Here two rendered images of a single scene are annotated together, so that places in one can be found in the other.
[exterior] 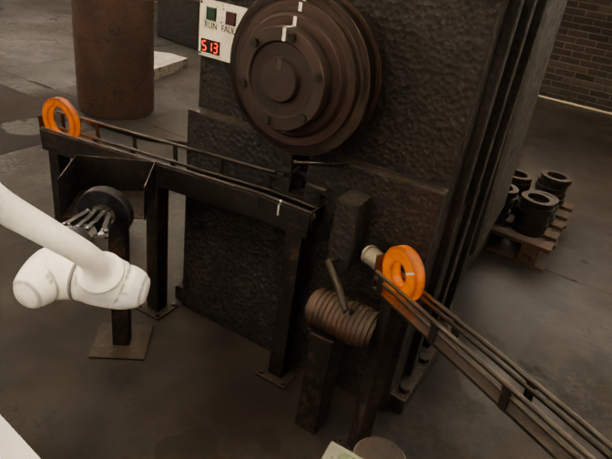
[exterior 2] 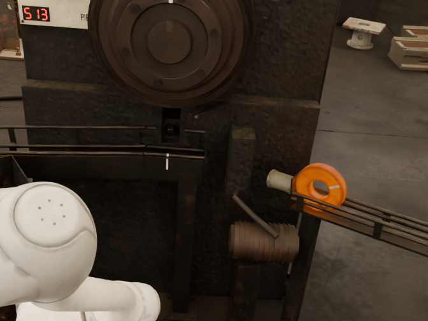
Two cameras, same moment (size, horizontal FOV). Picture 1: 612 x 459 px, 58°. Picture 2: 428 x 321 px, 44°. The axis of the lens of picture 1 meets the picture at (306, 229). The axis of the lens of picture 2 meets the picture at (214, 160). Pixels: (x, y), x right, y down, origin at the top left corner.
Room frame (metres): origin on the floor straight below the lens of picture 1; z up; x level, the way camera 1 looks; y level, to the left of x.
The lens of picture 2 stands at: (0.27, 0.66, 1.59)
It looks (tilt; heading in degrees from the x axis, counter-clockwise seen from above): 32 degrees down; 331
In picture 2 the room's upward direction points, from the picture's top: 5 degrees clockwise
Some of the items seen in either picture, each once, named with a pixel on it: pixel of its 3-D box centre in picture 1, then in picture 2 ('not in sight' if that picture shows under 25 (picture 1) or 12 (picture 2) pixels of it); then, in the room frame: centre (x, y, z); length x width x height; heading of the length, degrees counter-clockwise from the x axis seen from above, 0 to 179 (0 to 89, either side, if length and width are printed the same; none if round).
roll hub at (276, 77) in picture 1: (282, 78); (169, 39); (1.55, 0.12, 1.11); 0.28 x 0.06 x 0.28; 63
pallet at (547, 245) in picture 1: (471, 180); not in sight; (3.30, -0.98, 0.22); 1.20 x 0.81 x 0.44; 61
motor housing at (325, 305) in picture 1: (333, 368); (255, 286); (1.37, -0.15, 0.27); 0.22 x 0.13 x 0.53; 63
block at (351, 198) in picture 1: (349, 229); (239, 161); (1.54, -0.14, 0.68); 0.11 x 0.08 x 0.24; 153
